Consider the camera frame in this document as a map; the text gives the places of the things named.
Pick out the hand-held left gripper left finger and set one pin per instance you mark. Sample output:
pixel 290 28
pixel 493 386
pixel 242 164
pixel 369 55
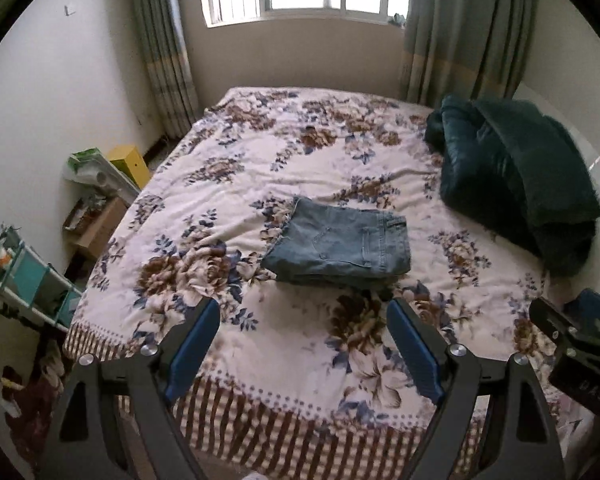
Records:
pixel 192 345

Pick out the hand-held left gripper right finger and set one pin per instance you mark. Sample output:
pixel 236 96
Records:
pixel 416 347

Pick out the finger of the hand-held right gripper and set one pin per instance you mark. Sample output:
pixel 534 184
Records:
pixel 555 321

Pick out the blue denim pants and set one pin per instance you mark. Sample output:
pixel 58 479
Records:
pixel 342 246

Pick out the dark green blanket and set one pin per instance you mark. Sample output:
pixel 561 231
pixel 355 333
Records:
pixel 517 180

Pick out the floral bed blanket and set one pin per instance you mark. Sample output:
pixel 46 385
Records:
pixel 300 240

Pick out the brown cardboard box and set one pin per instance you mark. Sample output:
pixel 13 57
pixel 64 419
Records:
pixel 96 225

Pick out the teal storage shelf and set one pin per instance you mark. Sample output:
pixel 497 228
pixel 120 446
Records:
pixel 25 280

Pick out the yellow box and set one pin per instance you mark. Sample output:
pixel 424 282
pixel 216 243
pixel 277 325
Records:
pixel 129 164

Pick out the green and white package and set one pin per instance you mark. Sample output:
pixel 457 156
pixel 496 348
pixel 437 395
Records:
pixel 97 172

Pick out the green striped curtain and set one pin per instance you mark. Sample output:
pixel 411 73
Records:
pixel 467 30
pixel 162 50

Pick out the wall hook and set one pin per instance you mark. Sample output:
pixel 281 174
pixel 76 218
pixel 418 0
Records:
pixel 70 10

